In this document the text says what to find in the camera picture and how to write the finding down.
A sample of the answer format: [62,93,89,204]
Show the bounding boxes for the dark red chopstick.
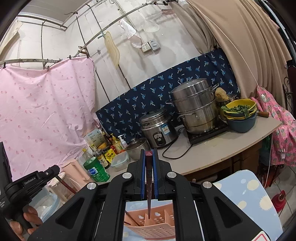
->
[145,151,153,218]

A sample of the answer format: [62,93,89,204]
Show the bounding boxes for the brown chopstick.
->
[125,210,140,226]
[55,175,77,194]

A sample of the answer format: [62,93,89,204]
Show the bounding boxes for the person's left hand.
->
[9,205,43,241]

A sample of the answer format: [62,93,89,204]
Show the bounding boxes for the small steel lidded pot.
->
[125,138,150,161]

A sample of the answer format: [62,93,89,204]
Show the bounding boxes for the silver rice cooker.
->
[139,109,177,149]

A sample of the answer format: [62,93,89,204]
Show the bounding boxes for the clear food container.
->
[111,152,130,171]

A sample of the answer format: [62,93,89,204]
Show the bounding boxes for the white dish rack bin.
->
[29,188,63,222]

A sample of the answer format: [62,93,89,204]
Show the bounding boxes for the yellow seasoning packet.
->
[103,149,116,164]

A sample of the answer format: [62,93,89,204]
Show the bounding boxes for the navy floral cloth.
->
[96,48,240,143]

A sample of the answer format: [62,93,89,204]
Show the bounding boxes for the soy sauce bottle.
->
[94,149,110,169]

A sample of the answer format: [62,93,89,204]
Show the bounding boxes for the green dish soap bottle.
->
[82,149,110,183]

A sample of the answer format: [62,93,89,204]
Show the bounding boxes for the glass blender jar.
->
[47,172,77,203]

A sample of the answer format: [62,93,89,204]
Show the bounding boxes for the white paper box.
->
[84,128,105,151]

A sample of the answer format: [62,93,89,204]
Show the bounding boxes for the pink electric kettle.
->
[61,160,92,188]

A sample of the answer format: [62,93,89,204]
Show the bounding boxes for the stacked steel steamer pot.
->
[165,78,218,135]

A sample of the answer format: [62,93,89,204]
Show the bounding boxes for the black induction cooker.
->
[186,123,228,145]

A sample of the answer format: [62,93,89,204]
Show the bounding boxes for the pink perforated utensil holder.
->
[123,199,176,240]

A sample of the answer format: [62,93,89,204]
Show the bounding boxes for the pink dotted curtain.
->
[0,57,98,180]

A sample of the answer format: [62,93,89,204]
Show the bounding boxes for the light blue planet tablecloth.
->
[122,170,283,240]

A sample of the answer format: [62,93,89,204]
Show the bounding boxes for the blue and yellow stacked basins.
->
[220,98,257,133]

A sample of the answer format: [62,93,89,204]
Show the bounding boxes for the hanging wooden cutting board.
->
[104,31,120,67]

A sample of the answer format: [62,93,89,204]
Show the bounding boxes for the hanging white strainer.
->
[138,10,160,33]

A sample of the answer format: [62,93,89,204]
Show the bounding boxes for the pink pineapple apron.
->
[252,86,296,167]

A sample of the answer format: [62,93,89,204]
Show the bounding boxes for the beige curtain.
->
[170,1,291,106]

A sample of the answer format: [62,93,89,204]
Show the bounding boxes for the wall power socket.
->
[141,39,161,53]

